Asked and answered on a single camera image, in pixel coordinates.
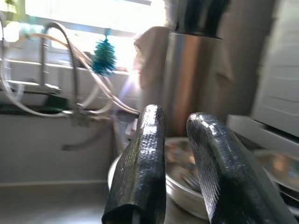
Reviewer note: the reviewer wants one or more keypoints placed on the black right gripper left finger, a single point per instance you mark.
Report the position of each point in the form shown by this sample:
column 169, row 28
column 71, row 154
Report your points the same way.
column 142, row 168

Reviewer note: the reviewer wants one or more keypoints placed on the dark green sponge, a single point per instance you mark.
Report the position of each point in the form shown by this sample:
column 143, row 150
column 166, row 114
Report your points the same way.
column 57, row 103

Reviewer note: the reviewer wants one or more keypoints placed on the white fabric bag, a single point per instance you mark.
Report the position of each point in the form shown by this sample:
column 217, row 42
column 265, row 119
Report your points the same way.
column 151, row 58

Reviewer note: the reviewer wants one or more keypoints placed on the steel cylinder knife holder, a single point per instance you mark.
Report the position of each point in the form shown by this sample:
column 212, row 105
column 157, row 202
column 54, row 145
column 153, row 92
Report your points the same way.
column 191, row 81

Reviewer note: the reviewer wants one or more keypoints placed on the small steel bowl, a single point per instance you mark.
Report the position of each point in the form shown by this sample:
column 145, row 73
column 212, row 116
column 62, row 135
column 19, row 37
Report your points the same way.
column 180, row 163

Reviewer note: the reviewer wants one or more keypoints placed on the blue bottle brush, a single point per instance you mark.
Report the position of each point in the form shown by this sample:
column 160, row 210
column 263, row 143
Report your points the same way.
column 104, row 58

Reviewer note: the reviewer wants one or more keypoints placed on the large steel plate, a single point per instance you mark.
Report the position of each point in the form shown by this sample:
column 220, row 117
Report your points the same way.
column 280, row 168

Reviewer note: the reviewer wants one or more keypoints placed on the chrome kitchen faucet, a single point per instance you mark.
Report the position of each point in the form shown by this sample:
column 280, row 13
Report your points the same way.
column 74, row 60

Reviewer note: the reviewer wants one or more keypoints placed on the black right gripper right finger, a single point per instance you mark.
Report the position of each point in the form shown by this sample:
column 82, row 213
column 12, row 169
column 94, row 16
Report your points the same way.
column 229, row 177

